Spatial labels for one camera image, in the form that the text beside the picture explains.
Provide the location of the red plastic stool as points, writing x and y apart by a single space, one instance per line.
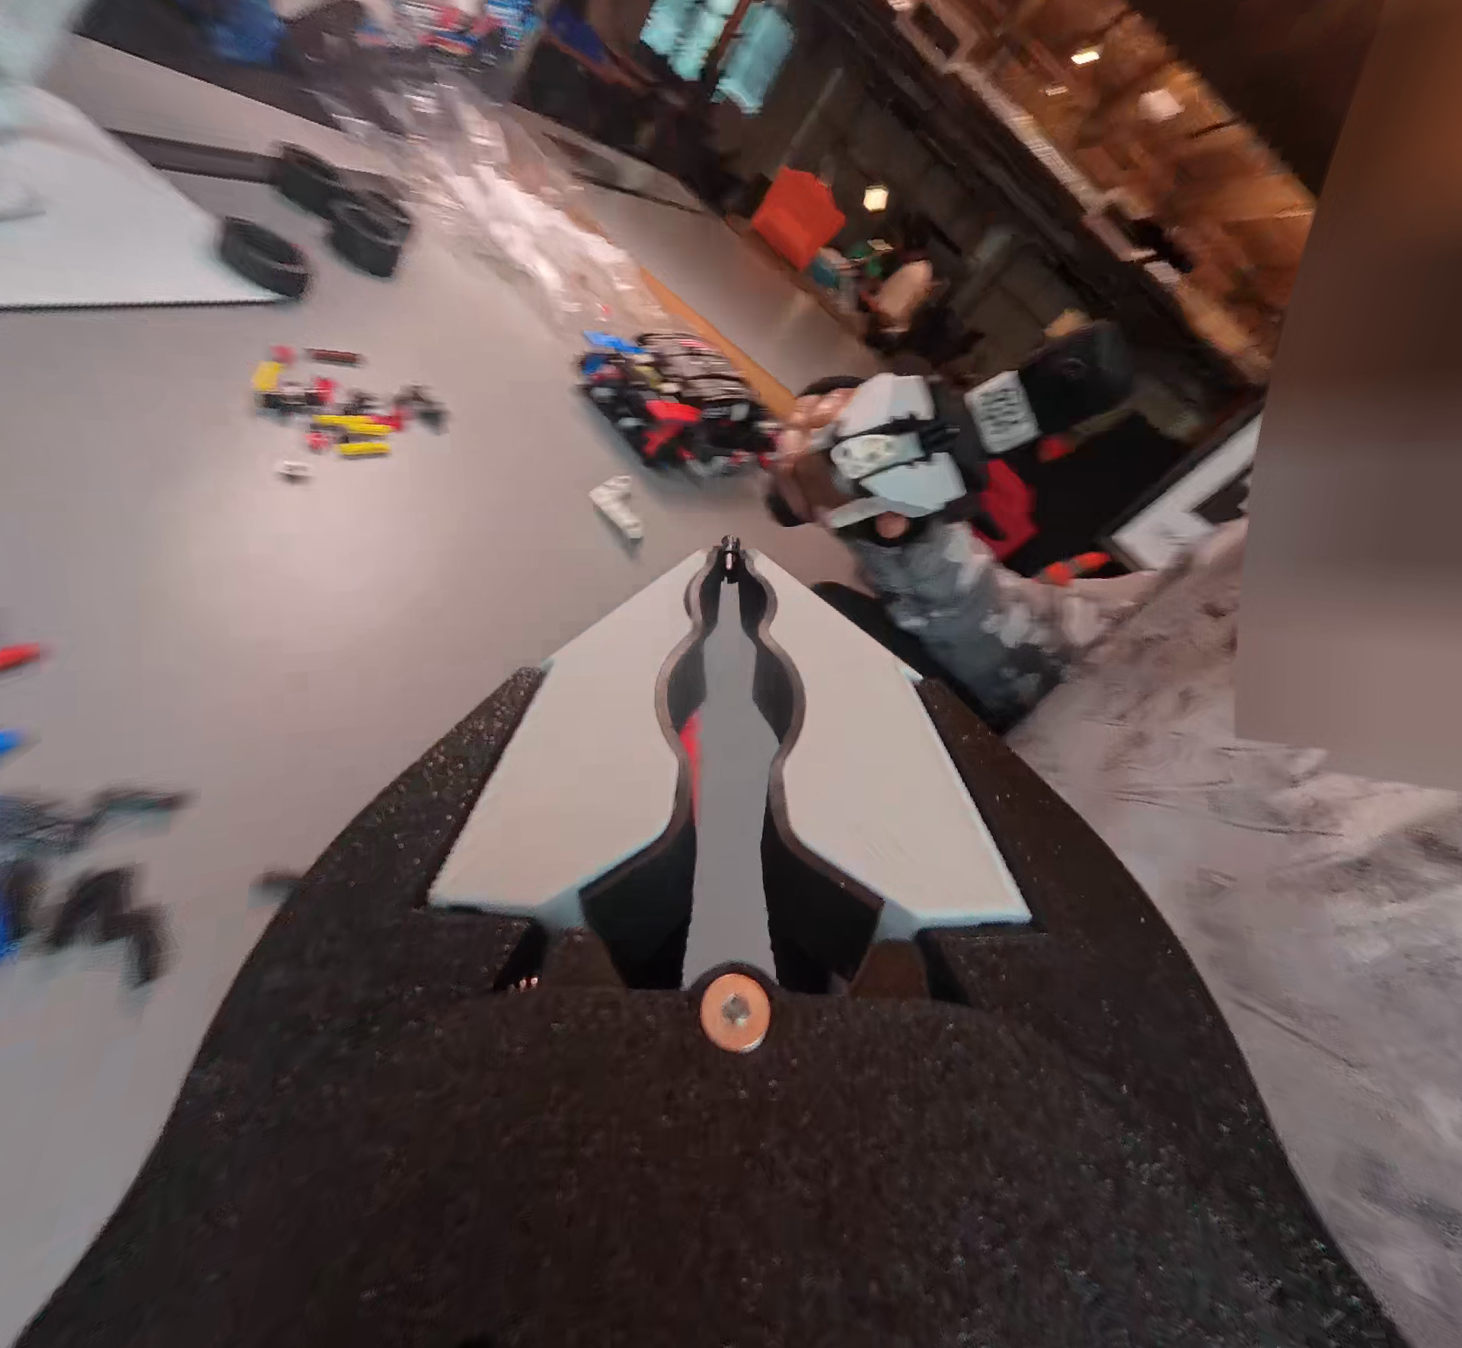
1011 510

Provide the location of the person's right forearm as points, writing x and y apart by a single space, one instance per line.
971 617

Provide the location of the black and white marker board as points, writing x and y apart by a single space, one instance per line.
1189 515

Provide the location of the scatter of toy pins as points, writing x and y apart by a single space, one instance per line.
104 902

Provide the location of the black toy pin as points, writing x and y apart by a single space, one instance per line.
729 560

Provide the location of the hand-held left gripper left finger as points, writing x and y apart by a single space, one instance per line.
560 800

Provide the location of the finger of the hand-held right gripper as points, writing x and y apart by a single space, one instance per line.
931 487
897 407

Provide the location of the orange chair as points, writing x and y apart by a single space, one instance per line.
798 218

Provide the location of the toy car model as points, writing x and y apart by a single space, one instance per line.
685 400

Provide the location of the white angled toy beam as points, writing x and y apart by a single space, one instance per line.
617 510

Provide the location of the red and white toy panel assembly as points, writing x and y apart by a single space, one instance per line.
690 761

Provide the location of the clear plastic bags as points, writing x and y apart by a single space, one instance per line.
514 218

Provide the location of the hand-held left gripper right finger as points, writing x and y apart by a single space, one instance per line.
902 800

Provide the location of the orange striped pole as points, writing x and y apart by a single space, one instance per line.
1080 568

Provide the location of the grey desk with wooden edge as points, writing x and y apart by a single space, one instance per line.
708 264

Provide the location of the pile of small toy pieces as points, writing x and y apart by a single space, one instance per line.
343 418

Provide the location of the person's right hand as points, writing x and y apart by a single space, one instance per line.
806 457

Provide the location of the person's grey patterned sweatshirt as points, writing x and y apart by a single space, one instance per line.
1257 973

